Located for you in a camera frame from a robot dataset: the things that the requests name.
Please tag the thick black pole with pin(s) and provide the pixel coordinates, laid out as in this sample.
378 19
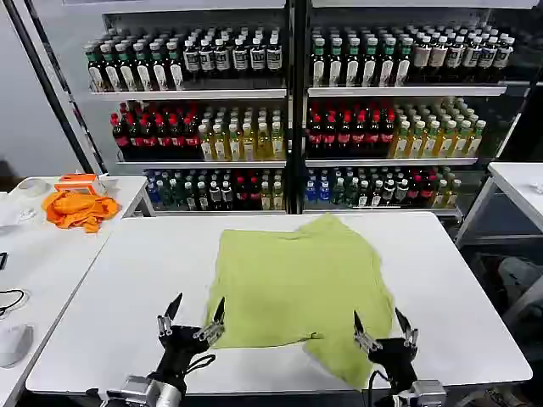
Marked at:
46 80

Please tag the white desk with grey frame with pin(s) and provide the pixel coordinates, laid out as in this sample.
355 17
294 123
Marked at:
515 182

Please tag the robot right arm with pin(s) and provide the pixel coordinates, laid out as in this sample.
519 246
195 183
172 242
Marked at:
426 394

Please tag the clear plastic wrapper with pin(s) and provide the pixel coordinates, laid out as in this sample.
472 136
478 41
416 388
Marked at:
25 212

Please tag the orange crumpled cloth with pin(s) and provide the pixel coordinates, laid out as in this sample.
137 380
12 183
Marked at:
80 210

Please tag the shelf with drink bottles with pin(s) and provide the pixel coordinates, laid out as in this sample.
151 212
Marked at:
297 118

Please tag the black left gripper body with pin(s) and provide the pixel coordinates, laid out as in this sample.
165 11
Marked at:
180 345

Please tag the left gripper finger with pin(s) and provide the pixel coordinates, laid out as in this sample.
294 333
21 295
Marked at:
214 327
169 319

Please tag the white side desk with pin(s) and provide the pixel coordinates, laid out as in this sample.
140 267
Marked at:
42 254

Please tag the orange and white box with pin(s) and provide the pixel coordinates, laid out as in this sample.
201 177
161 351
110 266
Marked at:
78 183

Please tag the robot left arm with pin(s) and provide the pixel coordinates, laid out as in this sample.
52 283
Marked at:
148 392

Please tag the grey chair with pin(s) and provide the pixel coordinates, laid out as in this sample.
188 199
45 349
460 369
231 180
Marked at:
522 288

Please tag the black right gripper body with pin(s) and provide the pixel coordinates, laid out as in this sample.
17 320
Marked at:
396 360

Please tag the thin black pole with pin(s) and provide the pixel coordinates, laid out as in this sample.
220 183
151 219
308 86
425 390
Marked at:
68 85

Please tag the grey computer mouse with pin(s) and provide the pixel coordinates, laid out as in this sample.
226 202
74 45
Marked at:
15 345

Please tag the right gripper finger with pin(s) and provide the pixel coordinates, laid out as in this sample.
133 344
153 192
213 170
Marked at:
364 338
410 336

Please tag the white tape roll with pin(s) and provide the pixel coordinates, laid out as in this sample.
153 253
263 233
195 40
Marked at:
34 185

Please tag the light green shirt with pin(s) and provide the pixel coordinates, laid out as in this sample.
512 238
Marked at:
297 288

